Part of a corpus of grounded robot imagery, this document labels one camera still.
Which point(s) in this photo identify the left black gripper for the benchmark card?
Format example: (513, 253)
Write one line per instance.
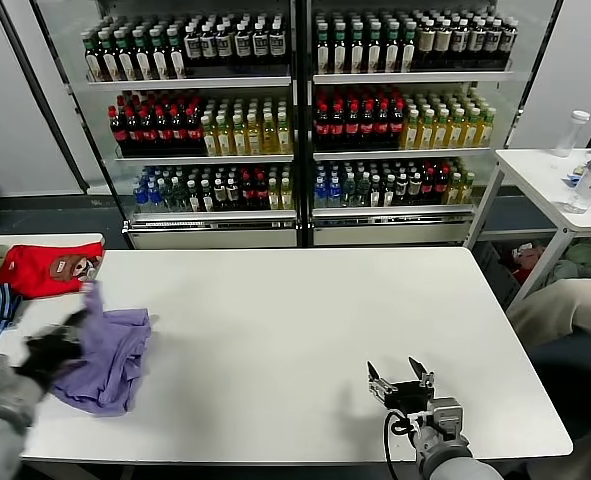
(50, 357)

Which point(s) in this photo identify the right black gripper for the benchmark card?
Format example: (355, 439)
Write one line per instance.
(410, 397)

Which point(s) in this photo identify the purple t-shirt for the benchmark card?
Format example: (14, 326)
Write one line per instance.
(115, 350)

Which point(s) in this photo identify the red shirt with bear print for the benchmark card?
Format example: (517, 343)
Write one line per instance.
(30, 275)

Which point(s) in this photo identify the grey plastic crate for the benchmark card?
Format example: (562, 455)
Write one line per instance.
(495, 275)

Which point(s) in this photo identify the blue water bottle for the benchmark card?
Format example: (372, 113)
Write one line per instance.
(334, 194)
(155, 199)
(320, 195)
(141, 200)

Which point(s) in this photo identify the dark blue chair seat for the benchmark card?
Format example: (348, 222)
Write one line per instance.
(560, 370)

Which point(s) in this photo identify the clear green-tinted water bottle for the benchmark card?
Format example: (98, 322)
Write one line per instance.
(169, 198)
(181, 197)
(349, 192)
(363, 192)

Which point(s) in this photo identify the red cloth in crate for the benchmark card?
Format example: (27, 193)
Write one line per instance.
(527, 262)

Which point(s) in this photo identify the green-capped dark tea bottle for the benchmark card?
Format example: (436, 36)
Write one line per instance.
(409, 50)
(109, 61)
(357, 51)
(376, 193)
(93, 62)
(391, 50)
(176, 57)
(194, 198)
(340, 52)
(374, 51)
(389, 192)
(159, 58)
(323, 52)
(126, 60)
(207, 197)
(142, 59)

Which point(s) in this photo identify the white-capped dark label bottle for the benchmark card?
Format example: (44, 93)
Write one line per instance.
(208, 49)
(243, 48)
(477, 47)
(460, 47)
(402, 191)
(277, 46)
(260, 47)
(415, 191)
(192, 50)
(220, 197)
(509, 45)
(493, 46)
(232, 196)
(224, 48)

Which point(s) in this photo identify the red-capped cola bottle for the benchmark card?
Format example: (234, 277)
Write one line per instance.
(163, 134)
(193, 133)
(428, 189)
(247, 195)
(321, 129)
(336, 129)
(382, 128)
(351, 128)
(149, 134)
(178, 133)
(442, 188)
(134, 135)
(397, 128)
(367, 128)
(261, 195)
(119, 135)

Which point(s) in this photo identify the yellow green-capped tea bottle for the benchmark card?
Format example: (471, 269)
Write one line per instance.
(239, 139)
(486, 130)
(426, 132)
(456, 191)
(209, 140)
(286, 196)
(224, 139)
(456, 131)
(471, 131)
(285, 137)
(255, 138)
(441, 132)
(468, 190)
(411, 133)
(274, 196)
(271, 138)

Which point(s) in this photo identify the pale green cloth pile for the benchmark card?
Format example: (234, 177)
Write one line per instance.
(590, 260)

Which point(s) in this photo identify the white side table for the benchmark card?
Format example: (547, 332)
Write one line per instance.
(535, 170)

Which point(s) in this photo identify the clear plastic water bottle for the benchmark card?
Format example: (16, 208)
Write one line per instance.
(586, 190)

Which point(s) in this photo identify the small blue item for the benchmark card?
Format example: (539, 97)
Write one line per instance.
(572, 177)

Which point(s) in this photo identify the drinks display cabinet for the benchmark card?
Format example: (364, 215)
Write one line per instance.
(190, 82)
(410, 77)

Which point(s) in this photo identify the tall clear white-capped bottle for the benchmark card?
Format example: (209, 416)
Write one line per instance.
(570, 137)

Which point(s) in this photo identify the beige label dark bottle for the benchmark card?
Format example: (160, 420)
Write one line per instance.
(443, 47)
(426, 47)

